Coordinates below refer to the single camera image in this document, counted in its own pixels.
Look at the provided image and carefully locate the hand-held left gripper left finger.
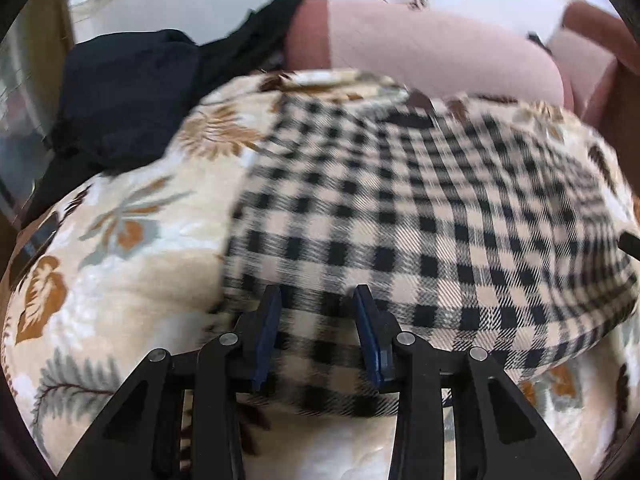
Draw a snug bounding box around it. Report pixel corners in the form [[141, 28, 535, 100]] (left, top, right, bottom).
[[59, 285, 283, 480]]

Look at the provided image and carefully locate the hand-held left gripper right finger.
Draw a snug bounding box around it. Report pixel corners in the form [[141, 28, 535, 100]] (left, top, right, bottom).
[[352, 284, 583, 480]]

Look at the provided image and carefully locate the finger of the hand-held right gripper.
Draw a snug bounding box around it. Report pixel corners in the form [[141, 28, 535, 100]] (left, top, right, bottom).
[[619, 232, 640, 262]]

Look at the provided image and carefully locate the beige black checkered coat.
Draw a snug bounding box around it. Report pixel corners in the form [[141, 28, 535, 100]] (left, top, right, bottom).
[[220, 95, 640, 418]]

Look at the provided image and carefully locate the floral cream blanket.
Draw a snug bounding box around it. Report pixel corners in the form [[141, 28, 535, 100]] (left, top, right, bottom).
[[0, 67, 640, 480]]

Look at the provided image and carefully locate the pink and brown cushion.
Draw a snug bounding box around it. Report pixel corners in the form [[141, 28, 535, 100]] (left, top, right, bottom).
[[547, 0, 631, 126]]

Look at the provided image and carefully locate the dark navy garment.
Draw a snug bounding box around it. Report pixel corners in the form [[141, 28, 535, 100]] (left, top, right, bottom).
[[50, 29, 206, 176]]

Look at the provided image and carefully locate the black garment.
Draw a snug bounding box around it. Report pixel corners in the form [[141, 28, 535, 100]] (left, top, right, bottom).
[[20, 0, 309, 226]]

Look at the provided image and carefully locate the etched glass door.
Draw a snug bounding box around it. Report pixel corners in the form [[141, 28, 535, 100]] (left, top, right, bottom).
[[0, 10, 66, 211]]

